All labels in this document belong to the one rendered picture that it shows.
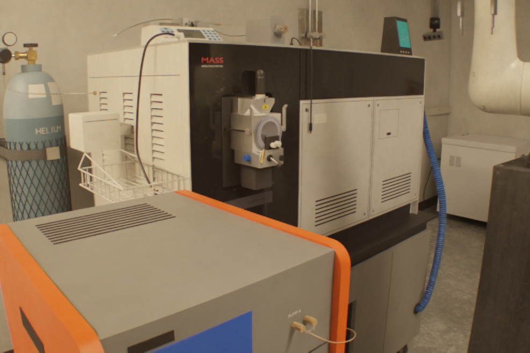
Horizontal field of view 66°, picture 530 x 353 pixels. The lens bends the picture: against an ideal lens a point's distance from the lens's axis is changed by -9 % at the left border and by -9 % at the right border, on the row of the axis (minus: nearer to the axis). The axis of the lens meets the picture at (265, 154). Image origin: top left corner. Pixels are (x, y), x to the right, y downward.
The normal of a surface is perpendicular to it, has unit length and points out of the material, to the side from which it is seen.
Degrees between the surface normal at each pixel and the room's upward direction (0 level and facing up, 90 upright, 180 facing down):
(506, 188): 90
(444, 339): 0
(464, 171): 90
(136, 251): 0
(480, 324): 90
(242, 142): 90
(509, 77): 65
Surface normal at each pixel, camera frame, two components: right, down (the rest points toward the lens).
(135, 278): 0.00, -0.98
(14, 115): -0.18, 0.15
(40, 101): 0.63, -0.05
